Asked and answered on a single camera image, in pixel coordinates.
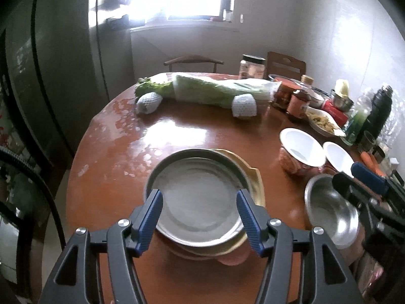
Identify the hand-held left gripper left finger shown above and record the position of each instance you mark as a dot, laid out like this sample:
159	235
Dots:
152	218

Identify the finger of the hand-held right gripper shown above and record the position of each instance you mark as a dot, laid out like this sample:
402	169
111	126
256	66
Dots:
351	190
368	177

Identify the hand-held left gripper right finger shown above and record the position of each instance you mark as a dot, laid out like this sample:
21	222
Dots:
250	218

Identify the white-lined paper noodle bowl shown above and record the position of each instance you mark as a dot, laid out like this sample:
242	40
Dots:
337	158
300	145

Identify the cream shell-shaped plate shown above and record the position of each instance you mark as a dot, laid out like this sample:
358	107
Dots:
254	183

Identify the large steel bowl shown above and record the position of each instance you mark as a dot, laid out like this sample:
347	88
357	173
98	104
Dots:
329	218

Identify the shallow round steel pan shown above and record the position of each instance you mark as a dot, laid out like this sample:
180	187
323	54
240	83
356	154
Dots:
196	196

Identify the orange carrot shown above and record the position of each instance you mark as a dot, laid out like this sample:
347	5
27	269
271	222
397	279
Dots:
373	163

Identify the small steel tin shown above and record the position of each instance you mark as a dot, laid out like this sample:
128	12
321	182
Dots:
378	155

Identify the small white box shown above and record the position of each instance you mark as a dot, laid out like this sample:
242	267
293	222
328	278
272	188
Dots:
394	164

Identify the glass tumbler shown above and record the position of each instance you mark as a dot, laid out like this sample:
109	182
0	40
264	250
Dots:
368	142

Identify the green dish soap bottle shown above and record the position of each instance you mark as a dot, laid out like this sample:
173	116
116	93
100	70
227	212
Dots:
356	123

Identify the clear crinkled plastic bag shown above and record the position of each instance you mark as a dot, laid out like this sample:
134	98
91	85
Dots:
395	126

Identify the black thermos flask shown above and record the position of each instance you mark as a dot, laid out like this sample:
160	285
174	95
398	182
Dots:
376	114

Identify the white oval dish with food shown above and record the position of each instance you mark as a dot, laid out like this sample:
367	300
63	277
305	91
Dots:
322	122

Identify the red tissue box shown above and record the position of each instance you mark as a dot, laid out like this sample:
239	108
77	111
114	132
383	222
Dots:
335	112

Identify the steel cup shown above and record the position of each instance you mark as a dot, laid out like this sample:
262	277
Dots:
343	102

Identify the small white bowl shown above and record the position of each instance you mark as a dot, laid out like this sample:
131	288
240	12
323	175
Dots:
316	99

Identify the pale yellow plastic lid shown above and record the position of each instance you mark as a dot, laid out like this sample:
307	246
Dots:
341	87

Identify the orange-label sauce jar dark lid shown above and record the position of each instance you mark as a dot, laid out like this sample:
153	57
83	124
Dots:
297	106

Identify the fruit in white foam net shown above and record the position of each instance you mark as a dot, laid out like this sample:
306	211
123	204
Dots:
147	103
243	106

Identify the red sauce jar orange lid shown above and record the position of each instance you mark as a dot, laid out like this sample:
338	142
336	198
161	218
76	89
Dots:
284	96

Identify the green leafy lettuce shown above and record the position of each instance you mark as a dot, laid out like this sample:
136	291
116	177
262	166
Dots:
155	85

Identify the steel basin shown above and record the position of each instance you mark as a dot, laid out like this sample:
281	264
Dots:
277	77

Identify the napa cabbage in plastic wrap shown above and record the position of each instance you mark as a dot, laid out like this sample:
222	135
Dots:
205	90

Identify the wooden chair with cutout back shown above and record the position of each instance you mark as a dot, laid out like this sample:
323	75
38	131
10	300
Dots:
284	65

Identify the clear jar with black lid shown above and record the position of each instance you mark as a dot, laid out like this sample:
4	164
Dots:
251	68

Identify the dark grey refrigerator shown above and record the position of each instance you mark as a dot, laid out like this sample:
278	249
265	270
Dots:
57	69

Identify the wooden chair with curved rail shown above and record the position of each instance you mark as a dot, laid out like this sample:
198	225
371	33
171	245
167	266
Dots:
193	59

